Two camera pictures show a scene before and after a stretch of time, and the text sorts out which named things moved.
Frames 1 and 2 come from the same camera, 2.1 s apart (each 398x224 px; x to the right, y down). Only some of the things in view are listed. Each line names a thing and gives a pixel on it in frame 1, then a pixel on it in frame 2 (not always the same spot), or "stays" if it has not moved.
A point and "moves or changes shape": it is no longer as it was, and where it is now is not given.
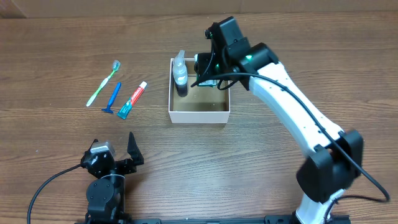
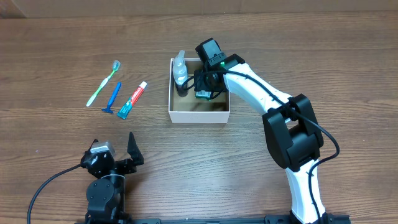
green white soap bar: [211, 83] moves or changes shape
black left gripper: [130, 166] stays
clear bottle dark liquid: [180, 74] stays
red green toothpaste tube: [126, 109] stays
